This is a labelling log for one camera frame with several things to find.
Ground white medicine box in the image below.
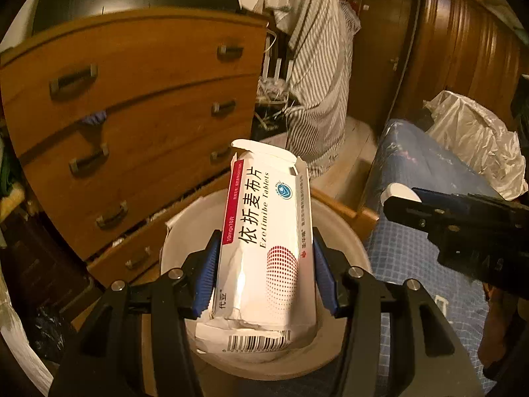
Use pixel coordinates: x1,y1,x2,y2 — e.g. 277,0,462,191
194,139,317,354

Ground white foam roll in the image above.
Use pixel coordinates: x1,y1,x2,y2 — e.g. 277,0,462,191
380,182,422,204

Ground silver satin cloth cover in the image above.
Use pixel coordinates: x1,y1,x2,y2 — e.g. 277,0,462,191
423,91,528,201

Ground blue star-pattern bedsheet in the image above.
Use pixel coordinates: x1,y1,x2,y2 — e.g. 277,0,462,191
362,119,498,392

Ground white plastic bucket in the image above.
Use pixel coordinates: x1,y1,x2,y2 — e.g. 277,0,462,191
160,190,370,381

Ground dark wooden wardrobe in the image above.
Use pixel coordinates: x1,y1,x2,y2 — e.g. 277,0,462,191
391,0,528,130

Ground striped cloth cover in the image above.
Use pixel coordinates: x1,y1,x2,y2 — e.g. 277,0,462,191
255,0,361,177

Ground dark wooden door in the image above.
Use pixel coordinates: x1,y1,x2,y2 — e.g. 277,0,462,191
347,0,419,134

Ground wooden chest of drawers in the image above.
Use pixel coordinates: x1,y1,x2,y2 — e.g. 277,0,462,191
1,7,266,286

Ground tangled white cables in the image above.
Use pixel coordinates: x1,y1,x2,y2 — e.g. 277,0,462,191
254,75,297,131

